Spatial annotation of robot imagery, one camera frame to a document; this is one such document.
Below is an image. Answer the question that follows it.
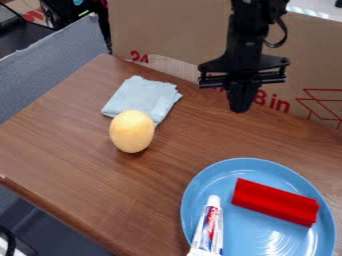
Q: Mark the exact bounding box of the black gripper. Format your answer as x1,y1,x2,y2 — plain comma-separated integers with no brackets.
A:
198,40,290,113

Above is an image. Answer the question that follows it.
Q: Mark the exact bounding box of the grey fabric partition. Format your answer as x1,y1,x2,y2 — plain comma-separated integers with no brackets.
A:
0,15,109,124

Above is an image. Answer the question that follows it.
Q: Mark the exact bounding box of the red plastic block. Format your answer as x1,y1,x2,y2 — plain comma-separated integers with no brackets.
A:
232,178,321,227

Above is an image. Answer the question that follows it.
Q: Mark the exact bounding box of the black equipment in background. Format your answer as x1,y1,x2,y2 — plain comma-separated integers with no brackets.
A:
39,0,113,50

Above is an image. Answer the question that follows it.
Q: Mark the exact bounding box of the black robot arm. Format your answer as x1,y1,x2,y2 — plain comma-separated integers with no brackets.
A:
198,0,290,113

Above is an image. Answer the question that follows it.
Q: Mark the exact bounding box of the white toothpaste tube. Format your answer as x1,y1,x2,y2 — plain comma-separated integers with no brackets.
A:
187,195,224,256

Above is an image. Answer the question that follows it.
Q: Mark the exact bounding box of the blue plate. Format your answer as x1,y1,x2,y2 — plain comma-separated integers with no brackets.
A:
181,158,337,256

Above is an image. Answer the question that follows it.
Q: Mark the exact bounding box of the light blue folded cloth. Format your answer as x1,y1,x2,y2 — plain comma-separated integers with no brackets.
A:
102,75,183,125

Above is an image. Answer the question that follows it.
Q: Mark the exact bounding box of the yellow lemon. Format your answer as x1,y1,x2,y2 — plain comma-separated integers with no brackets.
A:
110,110,155,153

